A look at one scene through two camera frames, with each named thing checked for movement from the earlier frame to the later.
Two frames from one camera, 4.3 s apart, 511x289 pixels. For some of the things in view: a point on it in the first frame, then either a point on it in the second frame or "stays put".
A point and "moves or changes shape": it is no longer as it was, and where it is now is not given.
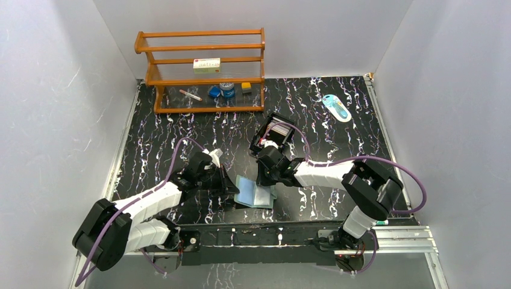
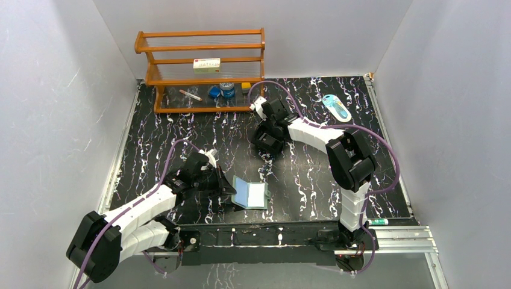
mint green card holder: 253,195 moves or changes shape
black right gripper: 261,179 → 267,123
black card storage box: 276,129 stays put
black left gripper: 222,177 stays put
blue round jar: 227,90 stays put
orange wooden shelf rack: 196,71 stays put
